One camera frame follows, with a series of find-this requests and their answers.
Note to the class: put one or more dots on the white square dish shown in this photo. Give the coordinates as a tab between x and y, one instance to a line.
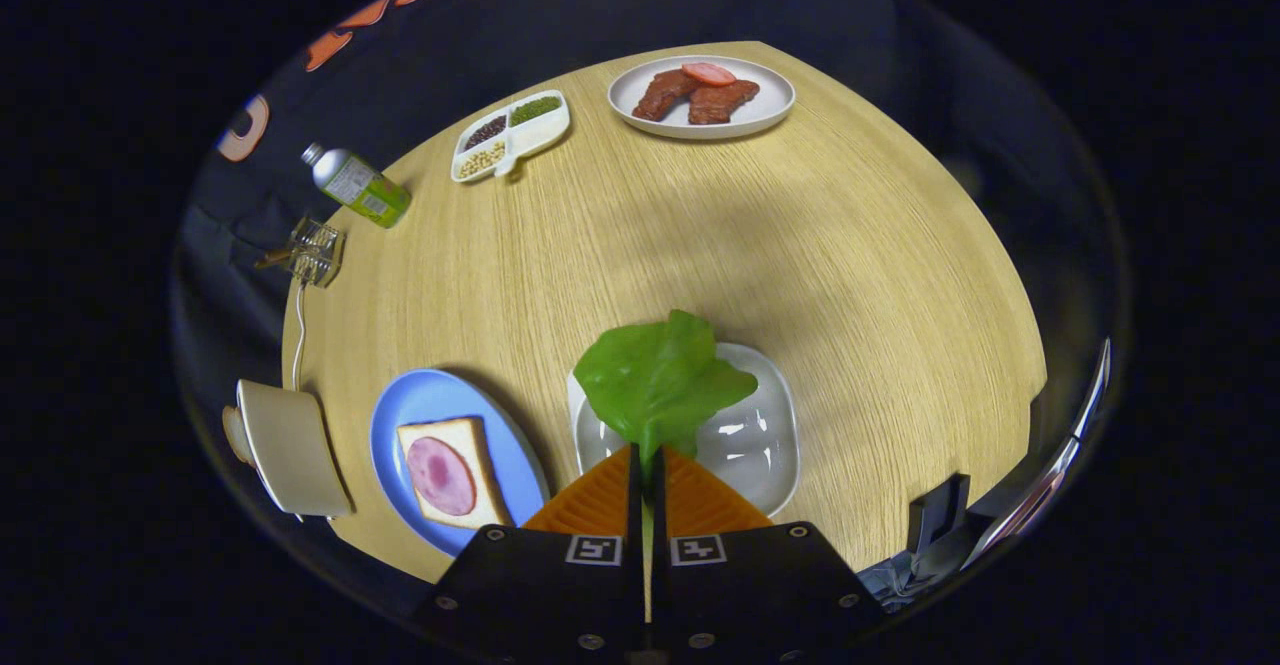
750	435

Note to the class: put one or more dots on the green lettuce leaf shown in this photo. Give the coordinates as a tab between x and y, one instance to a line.
660	375

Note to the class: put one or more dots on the cream toaster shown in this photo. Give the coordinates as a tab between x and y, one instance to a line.
295	445

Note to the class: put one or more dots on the white divided dish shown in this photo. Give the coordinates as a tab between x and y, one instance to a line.
545	137

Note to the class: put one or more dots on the green bottle with silver cap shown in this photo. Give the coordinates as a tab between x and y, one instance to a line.
365	190

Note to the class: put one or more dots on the red tomato slice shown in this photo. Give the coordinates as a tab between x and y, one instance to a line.
708	73

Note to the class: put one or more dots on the round white plate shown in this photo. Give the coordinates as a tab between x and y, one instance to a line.
770	95

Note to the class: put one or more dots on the pile of green beans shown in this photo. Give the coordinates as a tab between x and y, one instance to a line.
536	109

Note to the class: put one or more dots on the pile of dark beans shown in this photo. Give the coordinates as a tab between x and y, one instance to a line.
485	132

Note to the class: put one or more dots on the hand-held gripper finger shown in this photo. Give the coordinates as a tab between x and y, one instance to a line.
658	505
634	505

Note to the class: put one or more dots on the pile of yellow soybeans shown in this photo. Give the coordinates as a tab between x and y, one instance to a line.
481	159

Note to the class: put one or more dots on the brown grilled meat piece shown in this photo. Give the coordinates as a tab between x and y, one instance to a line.
722	101
662	93

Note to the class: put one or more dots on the pink ham slice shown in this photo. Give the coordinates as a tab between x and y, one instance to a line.
441	476

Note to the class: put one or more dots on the white bread slice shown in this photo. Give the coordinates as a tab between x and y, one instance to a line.
450	429

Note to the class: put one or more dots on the blue plate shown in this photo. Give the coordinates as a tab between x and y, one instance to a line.
440	395

